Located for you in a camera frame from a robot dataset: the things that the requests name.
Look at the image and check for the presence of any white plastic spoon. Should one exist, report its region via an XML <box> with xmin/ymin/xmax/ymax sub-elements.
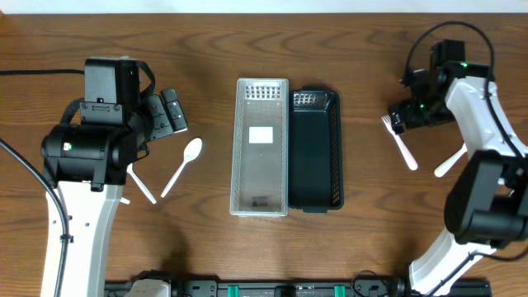
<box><xmin>120</xmin><ymin>197</ymin><xmax>130</xmax><ymax>205</ymax></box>
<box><xmin>126</xmin><ymin>163</ymin><xmax>157</xmax><ymax>205</ymax></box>
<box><xmin>161</xmin><ymin>138</ymin><xmax>203</xmax><ymax>198</ymax></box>

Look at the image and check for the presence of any white plastic fork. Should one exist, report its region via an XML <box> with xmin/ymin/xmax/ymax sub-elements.
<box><xmin>434</xmin><ymin>143</ymin><xmax>467</xmax><ymax>177</ymax></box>
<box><xmin>381</xmin><ymin>115</ymin><xmax>418</xmax><ymax>171</ymax></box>

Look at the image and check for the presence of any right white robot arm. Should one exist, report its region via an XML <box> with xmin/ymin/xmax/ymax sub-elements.
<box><xmin>384</xmin><ymin>40</ymin><xmax>527</xmax><ymax>296</ymax></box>

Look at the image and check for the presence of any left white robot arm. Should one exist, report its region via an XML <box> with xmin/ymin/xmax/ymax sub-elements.
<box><xmin>40</xmin><ymin>57</ymin><xmax>187</xmax><ymax>296</ymax></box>

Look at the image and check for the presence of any clear plastic basket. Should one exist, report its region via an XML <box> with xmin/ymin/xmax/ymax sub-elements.
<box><xmin>229</xmin><ymin>78</ymin><xmax>290</xmax><ymax>217</ymax></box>

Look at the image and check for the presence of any dark green plastic basket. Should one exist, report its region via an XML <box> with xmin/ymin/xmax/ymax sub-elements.
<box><xmin>289</xmin><ymin>87</ymin><xmax>344</xmax><ymax>213</ymax></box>

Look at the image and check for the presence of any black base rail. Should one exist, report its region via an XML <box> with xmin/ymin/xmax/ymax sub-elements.
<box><xmin>105</xmin><ymin>270</ymin><xmax>492</xmax><ymax>297</ymax></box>

